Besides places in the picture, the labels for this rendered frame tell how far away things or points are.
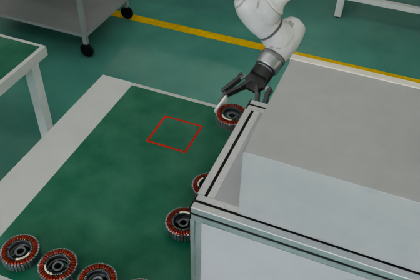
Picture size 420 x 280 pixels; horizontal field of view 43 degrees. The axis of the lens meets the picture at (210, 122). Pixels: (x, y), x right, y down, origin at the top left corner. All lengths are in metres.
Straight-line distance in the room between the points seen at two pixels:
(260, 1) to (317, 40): 2.23
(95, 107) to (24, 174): 0.40
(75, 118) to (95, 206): 0.46
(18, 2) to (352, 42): 2.44
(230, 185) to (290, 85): 0.28
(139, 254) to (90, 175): 0.37
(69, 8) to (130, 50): 0.54
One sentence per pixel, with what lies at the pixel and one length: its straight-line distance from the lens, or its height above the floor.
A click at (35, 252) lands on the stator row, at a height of 0.78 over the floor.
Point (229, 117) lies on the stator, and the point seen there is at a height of 0.91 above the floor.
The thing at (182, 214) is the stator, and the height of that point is 0.78.
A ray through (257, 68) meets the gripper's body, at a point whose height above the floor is 1.03.
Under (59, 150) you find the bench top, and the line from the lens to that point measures 1.99.
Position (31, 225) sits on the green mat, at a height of 0.75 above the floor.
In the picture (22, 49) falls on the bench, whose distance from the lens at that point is 2.55.
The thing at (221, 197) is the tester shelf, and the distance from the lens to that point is 1.29.
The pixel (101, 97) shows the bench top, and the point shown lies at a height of 0.75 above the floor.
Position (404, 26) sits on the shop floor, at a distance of 4.37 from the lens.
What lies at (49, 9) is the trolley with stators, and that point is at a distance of 4.05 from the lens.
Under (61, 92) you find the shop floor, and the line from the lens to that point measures 3.51.
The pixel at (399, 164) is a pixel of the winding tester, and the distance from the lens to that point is 1.15.
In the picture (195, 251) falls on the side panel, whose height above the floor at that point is 0.94.
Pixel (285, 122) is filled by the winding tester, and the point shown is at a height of 1.32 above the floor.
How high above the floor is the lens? 2.08
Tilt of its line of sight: 41 degrees down
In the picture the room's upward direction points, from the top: 1 degrees clockwise
